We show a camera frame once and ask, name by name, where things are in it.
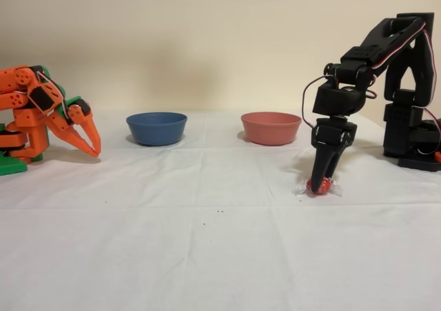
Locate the black arm gripper servo cable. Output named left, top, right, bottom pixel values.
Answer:
left=301, top=74, right=340, bottom=131

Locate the red bowl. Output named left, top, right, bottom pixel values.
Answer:
left=240, top=111, right=302, bottom=146

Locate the white tablecloth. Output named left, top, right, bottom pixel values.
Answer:
left=0, top=109, right=441, bottom=311

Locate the blue bowl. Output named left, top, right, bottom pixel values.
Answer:
left=125, top=112, right=189, bottom=147

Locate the red candy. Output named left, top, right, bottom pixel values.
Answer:
left=294, top=177, right=345, bottom=199

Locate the orange arm servo cable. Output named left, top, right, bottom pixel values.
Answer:
left=36, top=70, right=68, bottom=121

